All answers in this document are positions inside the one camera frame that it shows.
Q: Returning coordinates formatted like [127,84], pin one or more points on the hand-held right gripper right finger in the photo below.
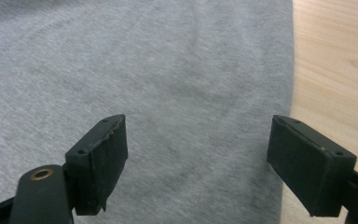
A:
[307,168]

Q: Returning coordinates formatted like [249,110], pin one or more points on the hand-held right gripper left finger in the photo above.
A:
[99,161]

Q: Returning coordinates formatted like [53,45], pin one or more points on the grey sweatpants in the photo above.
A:
[136,68]

